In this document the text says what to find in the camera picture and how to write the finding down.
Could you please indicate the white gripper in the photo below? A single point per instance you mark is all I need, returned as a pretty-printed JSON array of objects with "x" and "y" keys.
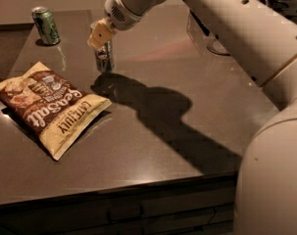
[{"x": 124, "y": 12}]

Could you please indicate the silver redbull can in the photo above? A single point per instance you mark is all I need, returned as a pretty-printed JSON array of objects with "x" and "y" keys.
[{"x": 103, "y": 56}]

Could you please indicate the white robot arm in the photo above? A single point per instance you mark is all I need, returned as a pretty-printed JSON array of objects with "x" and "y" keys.
[{"x": 264, "y": 44}]

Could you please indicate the green soda can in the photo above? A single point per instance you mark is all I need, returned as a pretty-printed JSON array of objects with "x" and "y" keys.
[{"x": 44, "y": 21}]

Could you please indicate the brown sea salt chip bag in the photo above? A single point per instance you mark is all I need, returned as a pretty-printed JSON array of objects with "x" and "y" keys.
[{"x": 51, "y": 107}]

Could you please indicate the black wire napkin holder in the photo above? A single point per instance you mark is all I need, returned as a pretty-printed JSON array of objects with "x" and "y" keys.
[{"x": 197, "y": 32}]

